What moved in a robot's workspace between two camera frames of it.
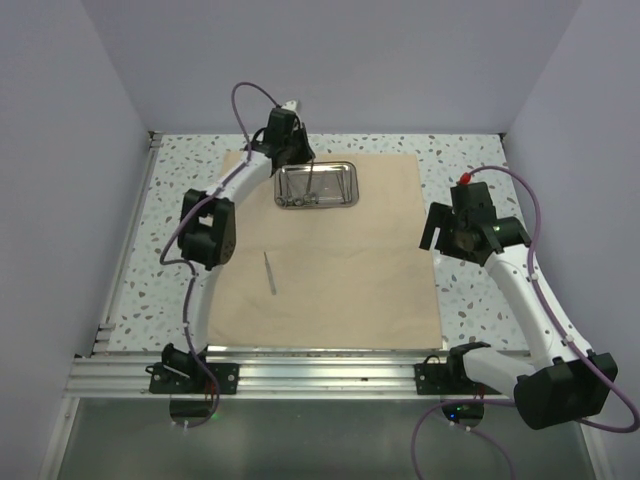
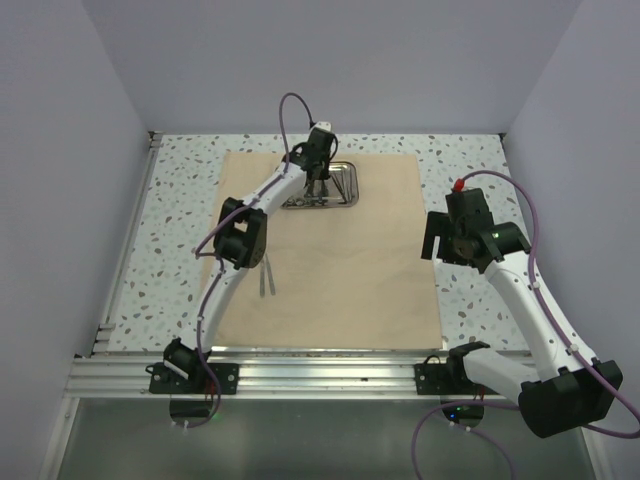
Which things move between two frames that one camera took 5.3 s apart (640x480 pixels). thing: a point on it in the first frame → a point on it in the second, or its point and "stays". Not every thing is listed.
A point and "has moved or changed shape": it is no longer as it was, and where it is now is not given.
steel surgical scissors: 298,183 has moved or changed shape
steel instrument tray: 317,185 stays
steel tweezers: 271,276 stays
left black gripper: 306,154 → 324,174
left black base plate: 193,379 stays
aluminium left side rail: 106,325 stays
